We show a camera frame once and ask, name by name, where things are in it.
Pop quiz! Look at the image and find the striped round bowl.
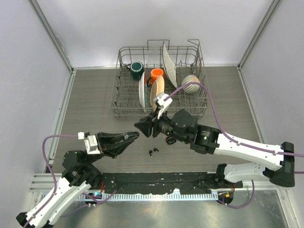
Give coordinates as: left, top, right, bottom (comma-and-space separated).
181, 75, 200, 94

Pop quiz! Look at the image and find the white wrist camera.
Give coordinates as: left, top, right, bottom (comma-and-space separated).
153, 92, 173, 119
77, 132, 100, 155

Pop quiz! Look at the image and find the black oblong charging case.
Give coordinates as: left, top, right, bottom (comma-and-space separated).
123, 132, 140, 141

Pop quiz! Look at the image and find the grey wire dish rack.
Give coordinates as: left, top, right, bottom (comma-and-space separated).
110, 39, 206, 118

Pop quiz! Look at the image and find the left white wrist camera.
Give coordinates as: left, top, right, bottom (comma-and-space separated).
77, 132, 100, 155

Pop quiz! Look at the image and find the black square earbud case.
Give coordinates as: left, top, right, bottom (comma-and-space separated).
165, 136, 177, 145

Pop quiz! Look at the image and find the beige bowl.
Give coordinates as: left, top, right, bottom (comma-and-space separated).
150, 76, 165, 111

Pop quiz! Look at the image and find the orange mug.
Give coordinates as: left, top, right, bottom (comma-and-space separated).
147, 68, 165, 87

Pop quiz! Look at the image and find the white green plate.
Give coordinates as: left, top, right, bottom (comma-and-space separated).
138, 72, 148, 113

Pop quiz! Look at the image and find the white slotted cable duct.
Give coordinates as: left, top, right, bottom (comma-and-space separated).
41, 192, 219, 202

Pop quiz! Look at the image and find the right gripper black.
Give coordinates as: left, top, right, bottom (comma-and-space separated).
134, 106, 189, 144

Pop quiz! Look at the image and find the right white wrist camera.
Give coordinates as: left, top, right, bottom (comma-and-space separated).
153, 92, 173, 119

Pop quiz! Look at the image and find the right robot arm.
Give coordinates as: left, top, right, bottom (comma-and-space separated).
134, 109, 295, 188

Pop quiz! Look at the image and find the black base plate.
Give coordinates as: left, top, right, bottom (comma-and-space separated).
97, 172, 243, 195

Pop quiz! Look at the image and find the dark green mug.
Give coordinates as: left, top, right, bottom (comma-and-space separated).
126, 61, 144, 80

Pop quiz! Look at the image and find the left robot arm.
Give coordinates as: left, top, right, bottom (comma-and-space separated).
16, 132, 140, 228

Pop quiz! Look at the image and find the white upright plate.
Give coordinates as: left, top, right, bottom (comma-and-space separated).
162, 42, 178, 88

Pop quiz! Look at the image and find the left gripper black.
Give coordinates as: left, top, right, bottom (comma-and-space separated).
84, 131, 134, 166

